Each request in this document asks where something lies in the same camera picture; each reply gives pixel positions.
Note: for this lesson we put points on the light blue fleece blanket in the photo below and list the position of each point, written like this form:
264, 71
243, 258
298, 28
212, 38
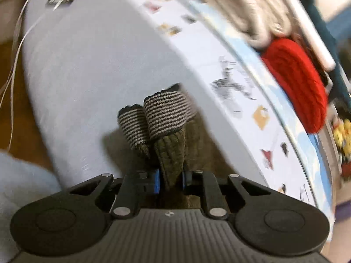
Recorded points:
19, 186

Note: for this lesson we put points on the beige knitted cloth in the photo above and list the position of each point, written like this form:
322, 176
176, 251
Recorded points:
246, 8

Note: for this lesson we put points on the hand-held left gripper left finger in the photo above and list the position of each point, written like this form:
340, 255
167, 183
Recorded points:
156, 181

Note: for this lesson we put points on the yellow plush toys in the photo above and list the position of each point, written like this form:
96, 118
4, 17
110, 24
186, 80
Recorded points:
342, 137

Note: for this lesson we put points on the red knitted cloth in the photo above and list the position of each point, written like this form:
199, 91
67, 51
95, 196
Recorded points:
296, 79

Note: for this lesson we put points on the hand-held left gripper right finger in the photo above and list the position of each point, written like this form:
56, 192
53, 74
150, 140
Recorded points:
183, 182

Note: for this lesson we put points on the white tube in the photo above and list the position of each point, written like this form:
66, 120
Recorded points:
315, 38

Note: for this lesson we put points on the teal cloth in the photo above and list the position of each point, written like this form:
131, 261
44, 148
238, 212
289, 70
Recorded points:
337, 60

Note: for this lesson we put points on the white printed sheet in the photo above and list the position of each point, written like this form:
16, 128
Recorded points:
219, 60

